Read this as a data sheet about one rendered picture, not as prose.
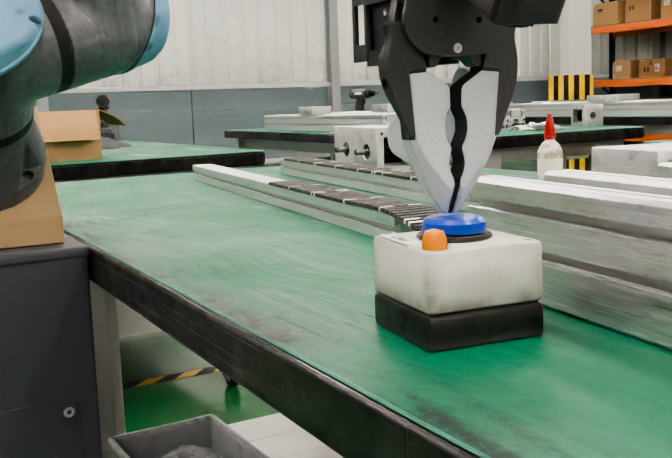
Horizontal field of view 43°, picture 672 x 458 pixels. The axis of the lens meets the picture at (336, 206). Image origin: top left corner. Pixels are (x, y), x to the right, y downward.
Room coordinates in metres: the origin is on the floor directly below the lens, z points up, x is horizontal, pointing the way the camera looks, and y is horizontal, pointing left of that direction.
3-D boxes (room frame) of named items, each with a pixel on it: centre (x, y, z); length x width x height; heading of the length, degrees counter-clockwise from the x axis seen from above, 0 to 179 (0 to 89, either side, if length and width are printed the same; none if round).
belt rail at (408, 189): (1.40, -0.08, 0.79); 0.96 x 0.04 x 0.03; 21
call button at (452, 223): (0.54, -0.07, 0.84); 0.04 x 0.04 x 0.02
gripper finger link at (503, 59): (0.55, -0.09, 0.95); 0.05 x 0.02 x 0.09; 112
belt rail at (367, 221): (1.33, 0.10, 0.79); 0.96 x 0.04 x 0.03; 21
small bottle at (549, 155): (1.31, -0.33, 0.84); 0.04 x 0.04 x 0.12
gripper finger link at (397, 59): (0.54, -0.05, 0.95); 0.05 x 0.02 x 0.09; 112
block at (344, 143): (1.84, -0.05, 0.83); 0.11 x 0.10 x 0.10; 115
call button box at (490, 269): (0.54, -0.08, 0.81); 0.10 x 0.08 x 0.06; 111
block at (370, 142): (1.73, -0.09, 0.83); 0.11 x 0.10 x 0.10; 115
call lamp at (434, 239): (0.50, -0.06, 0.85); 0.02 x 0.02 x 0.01
